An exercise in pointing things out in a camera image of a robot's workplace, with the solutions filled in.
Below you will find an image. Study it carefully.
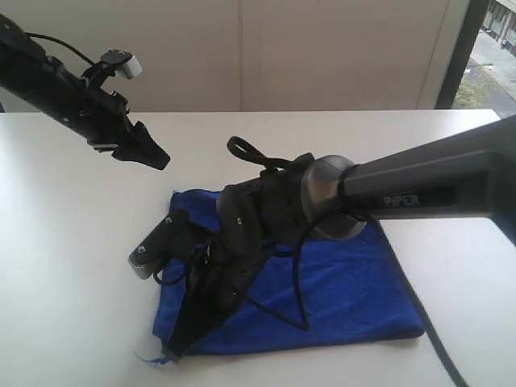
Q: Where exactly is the blue microfibre towel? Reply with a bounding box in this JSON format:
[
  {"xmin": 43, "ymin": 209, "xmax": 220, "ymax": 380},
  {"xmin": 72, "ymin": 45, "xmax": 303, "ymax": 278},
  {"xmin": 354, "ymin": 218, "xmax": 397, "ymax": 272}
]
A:
[{"xmin": 152, "ymin": 189, "xmax": 425, "ymax": 356}]

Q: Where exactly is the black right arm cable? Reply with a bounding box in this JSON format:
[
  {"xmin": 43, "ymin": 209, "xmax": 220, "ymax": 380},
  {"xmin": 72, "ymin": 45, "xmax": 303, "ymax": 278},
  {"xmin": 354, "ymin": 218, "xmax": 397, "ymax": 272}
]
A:
[{"xmin": 362, "ymin": 217, "xmax": 472, "ymax": 387}]

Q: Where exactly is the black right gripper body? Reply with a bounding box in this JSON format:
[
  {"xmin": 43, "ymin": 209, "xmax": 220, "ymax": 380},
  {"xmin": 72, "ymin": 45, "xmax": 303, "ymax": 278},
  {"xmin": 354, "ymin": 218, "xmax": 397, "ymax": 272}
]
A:
[{"xmin": 185, "ymin": 237, "xmax": 274, "ymax": 327}]

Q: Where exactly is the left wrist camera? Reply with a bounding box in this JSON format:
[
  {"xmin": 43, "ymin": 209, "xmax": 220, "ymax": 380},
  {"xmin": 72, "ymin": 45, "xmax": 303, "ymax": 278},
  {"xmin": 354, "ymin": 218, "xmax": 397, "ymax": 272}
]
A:
[{"xmin": 81, "ymin": 49, "xmax": 143, "ymax": 89}]

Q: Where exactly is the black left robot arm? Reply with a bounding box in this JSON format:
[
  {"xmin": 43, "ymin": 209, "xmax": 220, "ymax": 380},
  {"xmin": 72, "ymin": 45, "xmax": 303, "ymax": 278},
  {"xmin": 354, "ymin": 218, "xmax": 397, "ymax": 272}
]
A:
[{"xmin": 1, "ymin": 16, "xmax": 170, "ymax": 170}]

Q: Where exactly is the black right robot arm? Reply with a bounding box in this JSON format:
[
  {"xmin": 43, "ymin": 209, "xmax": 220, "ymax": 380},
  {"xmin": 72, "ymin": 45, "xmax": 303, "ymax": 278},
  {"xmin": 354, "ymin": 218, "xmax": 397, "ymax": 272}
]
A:
[{"xmin": 164, "ymin": 117, "xmax": 515, "ymax": 360}]

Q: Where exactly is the black left camera cable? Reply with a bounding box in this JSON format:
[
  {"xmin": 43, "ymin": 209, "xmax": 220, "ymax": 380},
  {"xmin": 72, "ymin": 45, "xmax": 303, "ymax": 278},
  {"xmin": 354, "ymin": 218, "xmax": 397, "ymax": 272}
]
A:
[{"xmin": 27, "ymin": 33, "xmax": 98, "ymax": 65}]

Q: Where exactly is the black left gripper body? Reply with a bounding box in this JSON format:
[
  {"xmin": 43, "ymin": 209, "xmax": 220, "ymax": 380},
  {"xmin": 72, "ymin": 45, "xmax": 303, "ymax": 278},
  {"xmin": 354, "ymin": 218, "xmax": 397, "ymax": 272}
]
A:
[{"xmin": 52, "ymin": 73, "xmax": 131, "ymax": 152}]

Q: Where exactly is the dark window frame post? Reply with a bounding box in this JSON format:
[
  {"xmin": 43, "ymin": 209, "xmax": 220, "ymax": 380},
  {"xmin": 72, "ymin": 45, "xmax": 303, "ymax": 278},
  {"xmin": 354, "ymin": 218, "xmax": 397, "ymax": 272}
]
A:
[{"xmin": 435, "ymin": 0, "xmax": 489, "ymax": 110}]

